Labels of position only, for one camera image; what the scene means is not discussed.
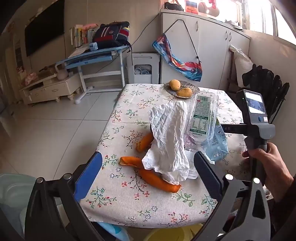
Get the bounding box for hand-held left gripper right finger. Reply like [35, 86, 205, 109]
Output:
[192, 152, 271, 241]

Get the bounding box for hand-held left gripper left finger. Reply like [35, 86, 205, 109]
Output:
[24, 152, 103, 241]

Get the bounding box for light blue milk carton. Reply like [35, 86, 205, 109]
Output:
[200, 118, 229, 164]

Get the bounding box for white paper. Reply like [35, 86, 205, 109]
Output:
[142, 101, 190, 186]

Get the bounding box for clear plastic tray with label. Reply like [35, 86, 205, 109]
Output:
[183, 91, 220, 181]

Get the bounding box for yellow plastic basin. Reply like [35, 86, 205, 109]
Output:
[143, 224, 204, 241]

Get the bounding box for person's right forearm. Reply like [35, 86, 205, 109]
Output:
[274, 174, 296, 214]

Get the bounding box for person's right hand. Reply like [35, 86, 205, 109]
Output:
[242, 142, 295, 202]

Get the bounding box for black folding chairs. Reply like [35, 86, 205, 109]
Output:
[242, 64, 290, 121]

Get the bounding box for floral tablecloth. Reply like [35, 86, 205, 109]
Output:
[79, 83, 252, 229]

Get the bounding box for blue plastic table cover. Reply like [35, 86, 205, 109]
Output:
[97, 221, 131, 241]

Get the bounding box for white plastic bag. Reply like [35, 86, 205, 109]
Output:
[229, 44, 253, 87]

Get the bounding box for pale blue plastic bin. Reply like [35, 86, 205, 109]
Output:
[0, 174, 37, 241]

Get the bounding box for yellow mango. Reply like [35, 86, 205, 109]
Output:
[177, 88, 193, 98]
[169, 79, 181, 91]

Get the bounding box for dark fruit plate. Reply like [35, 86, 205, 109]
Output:
[163, 81, 200, 100]

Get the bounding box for white television cabinet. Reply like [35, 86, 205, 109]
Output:
[18, 72, 82, 105]

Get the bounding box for colourful printed bag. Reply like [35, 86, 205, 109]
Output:
[152, 19, 203, 82]

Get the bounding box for pink plush toy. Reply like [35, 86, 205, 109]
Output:
[24, 72, 37, 85]

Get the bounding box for window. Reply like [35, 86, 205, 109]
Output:
[240, 0, 296, 44]

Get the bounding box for blue study desk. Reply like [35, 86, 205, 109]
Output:
[55, 45, 130, 105]

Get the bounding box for white appliance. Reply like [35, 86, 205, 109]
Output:
[127, 52, 160, 84]

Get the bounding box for row of books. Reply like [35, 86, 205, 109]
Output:
[69, 24, 96, 48]

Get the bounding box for black and red backpack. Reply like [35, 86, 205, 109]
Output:
[92, 21, 131, 49]

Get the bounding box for black television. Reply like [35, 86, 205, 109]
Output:
[24, 0, 65, 57]

